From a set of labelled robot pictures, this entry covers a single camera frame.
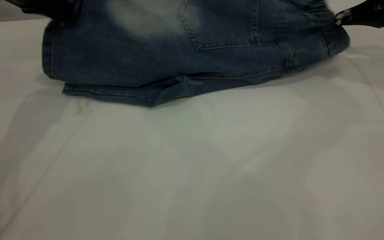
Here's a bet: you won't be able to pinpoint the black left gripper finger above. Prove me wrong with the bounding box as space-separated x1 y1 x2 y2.
5 0 82 22

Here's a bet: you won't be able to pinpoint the blue denim shorts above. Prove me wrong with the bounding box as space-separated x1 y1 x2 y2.
41 0 350 108

